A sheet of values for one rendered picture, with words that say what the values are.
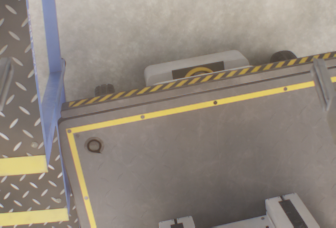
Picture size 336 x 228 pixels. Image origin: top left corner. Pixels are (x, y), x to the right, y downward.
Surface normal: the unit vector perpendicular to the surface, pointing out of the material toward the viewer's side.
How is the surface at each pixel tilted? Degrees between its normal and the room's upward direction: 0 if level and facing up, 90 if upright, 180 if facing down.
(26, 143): 0
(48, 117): 90
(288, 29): 0
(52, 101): 90
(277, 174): 0
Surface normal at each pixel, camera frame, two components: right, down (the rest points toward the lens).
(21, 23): 0.13, 0.33
